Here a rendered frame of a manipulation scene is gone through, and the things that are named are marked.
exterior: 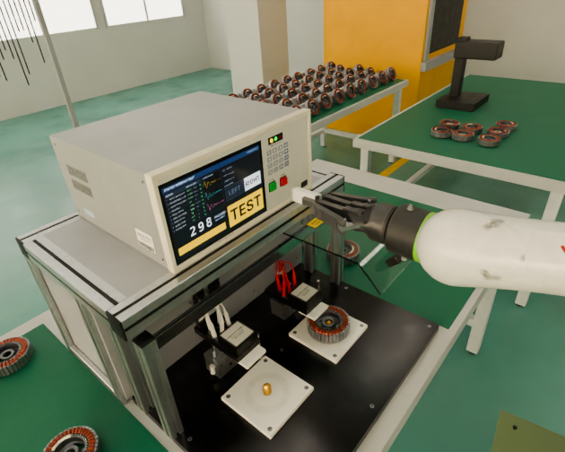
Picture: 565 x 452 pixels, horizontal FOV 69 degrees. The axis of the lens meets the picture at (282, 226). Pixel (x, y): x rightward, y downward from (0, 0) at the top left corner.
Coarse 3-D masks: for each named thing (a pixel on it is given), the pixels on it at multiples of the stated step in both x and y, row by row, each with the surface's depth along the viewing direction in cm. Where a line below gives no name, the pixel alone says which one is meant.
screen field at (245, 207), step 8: (256, 192) 89; (240, 200) 86; (248, 200) 88; (256, 200) 90; (232, 208) 85; (240, 208) 87; (248, 208) 89; (256, 208) 91; (232, 216) 85; (240, 216) 87; (232, 224) 86
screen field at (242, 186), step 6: (252, 174) 86; (258, 174) 88; (240, 180) 84; (246, 180) 85; (252, 180) 87; (258, 180) 88; (234, 186) 83; (240, 186) 84; (246, 186) 86; (252, 186) 87; (228, 192) 82; (234, 192) 84; (240, 192) 85; (228, 198) 83
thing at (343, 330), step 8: (328, 312) 110; (336, 312) 109; (344, 312) 109; (312, 320) 107; (320, 320) 110; (336, 320) 109; (344, 320) 106; (312, 328) 105; (320, 328) 104; (328, 328) 106; (336, 328) 104; (344, 328) 104; (312, 336) 105; (320, 336) 103; (328, 336) 103; (336, 336) 103; (344, 336) 104
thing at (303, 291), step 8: (272, 288) 114; (296, 288) 110; (304, 288) 110; (312, 288) 109; (272, 296) 113; (280, 296) 111; (288, 296) 109; (296, 296) 107; (304, 296) 107; (312, 296) 107; (320, 296) 109; (288, 304) 110; (296, 304) 108; (304, 304) 105; (312, 304) 107; (320, 304) 110; (304, 312) 106; (312, 312) 107; (320, 312) 107
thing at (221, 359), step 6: (210, 348) 100; (216, 348) 100; (204, 354) 98; (210, 354) 98; (222, 354) 98; (210, 360) 97; (216, 360) 97; (222, 360) 97; (228, 360) 99; (216, 366) 97; (222, 366) 98; (228, 366) 99; (216, 372) 98; (222, 372) 99
